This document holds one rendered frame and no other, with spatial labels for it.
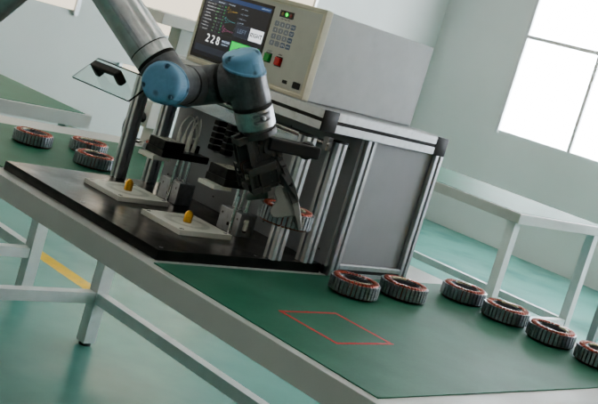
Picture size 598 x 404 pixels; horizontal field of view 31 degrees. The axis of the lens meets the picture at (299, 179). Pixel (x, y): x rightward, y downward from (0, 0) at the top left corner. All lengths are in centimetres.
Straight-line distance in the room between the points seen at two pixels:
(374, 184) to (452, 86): 760
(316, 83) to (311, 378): 85
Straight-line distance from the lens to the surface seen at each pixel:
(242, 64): 195
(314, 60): 235
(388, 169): 247
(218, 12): 262
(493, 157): 964
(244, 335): 185
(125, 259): 212
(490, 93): 977
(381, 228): 252
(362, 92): 249
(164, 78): 186
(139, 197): 252
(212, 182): 238
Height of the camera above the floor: 124
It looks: 7 degrees down
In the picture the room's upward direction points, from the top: 17 degrees clockwise
